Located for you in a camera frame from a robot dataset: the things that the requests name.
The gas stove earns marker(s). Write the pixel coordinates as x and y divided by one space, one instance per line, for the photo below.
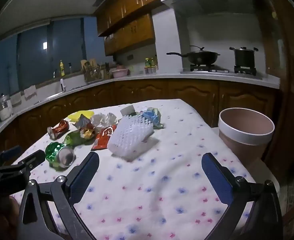
204 69

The red candy packet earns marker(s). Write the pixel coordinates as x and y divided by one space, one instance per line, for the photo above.
59 128

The silver foil wrapper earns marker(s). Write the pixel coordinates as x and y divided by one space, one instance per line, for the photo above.
83 123

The green flattened packet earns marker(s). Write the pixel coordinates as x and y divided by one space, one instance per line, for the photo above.
73 137

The kitchen window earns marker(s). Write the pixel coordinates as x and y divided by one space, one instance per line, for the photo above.
32 60

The crumpled blue wrapper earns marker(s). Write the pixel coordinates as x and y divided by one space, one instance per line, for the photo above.
150 116

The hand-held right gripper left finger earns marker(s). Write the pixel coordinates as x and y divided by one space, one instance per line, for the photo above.
85 177

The wooden base cabinets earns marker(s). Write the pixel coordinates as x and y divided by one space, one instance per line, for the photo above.
187 92

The dish rack with boards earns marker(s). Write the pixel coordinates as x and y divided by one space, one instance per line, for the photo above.
93 73

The wooden wall cabinets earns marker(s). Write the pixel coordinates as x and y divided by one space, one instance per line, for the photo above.
137 30

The floral white tablecloth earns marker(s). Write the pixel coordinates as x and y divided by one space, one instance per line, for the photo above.
149 180

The white kitchen countertop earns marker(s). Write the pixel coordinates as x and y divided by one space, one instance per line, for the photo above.
162 76

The black wok with lid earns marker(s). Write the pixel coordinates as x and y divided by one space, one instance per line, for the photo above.
202 57

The wooden glass door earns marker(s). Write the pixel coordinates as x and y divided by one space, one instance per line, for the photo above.
287 55

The yellow dish soap bottle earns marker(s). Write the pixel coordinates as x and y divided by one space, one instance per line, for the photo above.
62 68

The sink faucet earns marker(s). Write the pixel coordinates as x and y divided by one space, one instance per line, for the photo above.
62 85

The pink bin with white rim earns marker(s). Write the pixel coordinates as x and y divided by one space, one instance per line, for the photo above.
247 125

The pink basin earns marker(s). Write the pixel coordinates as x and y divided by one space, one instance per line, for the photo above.
119 73

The yellow condiment bottle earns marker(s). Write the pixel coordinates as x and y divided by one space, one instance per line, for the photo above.
152 63
147 63

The red orange snack packet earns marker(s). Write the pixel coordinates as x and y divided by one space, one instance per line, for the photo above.
103 137

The crushed green can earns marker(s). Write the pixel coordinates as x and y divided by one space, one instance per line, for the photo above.
55 152

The yellow sponge cloth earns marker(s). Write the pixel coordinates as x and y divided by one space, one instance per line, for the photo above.
77 115

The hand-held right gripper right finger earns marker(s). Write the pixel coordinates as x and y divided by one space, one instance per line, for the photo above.
215 177

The gold red drink pouch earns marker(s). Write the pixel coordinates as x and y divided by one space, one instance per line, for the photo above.
87 133

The black stock pot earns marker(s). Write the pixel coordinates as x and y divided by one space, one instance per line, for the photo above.
244 57

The white storage jar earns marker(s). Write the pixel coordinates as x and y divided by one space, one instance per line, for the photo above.
4 108

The small grey box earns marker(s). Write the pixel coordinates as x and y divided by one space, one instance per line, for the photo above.
128 110

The small dark bottle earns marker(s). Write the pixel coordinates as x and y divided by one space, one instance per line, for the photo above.
69 69

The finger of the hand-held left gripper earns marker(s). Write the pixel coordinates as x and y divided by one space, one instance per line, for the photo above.
33 158
10 152

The white foam fruit net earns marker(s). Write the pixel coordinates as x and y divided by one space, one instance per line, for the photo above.
130 137

